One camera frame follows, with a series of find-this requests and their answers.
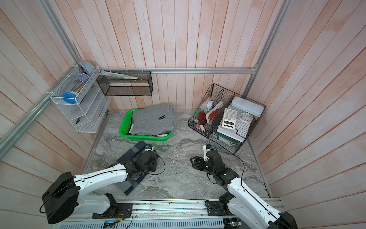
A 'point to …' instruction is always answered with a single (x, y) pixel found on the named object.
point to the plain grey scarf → (156, 120)
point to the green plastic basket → (125, 126)
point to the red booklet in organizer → (202, 118)
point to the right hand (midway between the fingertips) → (194, 159)
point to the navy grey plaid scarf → (128, 186)
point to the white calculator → (229, 119)
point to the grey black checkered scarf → (155, 129)
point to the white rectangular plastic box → (248, 106)
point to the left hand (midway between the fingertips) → (155, 164)
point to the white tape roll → (246, 118)
